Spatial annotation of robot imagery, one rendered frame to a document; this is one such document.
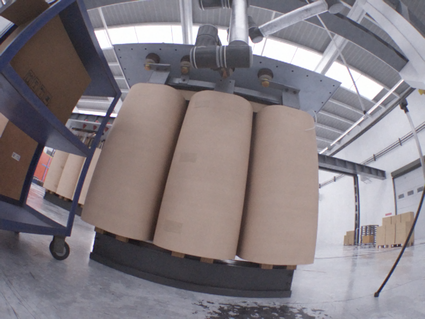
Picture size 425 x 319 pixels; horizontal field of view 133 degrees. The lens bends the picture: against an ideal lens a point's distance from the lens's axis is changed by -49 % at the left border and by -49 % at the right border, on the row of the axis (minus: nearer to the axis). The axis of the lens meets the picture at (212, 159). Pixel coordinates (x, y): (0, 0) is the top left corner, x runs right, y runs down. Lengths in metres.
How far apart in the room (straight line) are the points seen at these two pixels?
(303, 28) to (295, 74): 9.85
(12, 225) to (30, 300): 0.24
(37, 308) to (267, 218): 0.91
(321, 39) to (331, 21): 6.73
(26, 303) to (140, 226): 0.63
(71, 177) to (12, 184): 2.11
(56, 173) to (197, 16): 9.96
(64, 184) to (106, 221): 2.53
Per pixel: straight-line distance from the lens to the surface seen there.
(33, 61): 0.73
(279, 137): 1.01
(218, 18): 10.98
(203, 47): 0.86
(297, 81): 1.39
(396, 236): 6.53
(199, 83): 1.27
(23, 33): 0.65
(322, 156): 11.84
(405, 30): 7.11
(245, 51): 0.82
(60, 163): 3.69
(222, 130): 0.94
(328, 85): 1.46
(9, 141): 1.33
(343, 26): 5.20
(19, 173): 1.40
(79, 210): 3.30
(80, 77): 0.90
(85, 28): 0.84
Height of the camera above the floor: 0.32
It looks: 22 degrees up
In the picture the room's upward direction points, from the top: 11 degrees clockwise
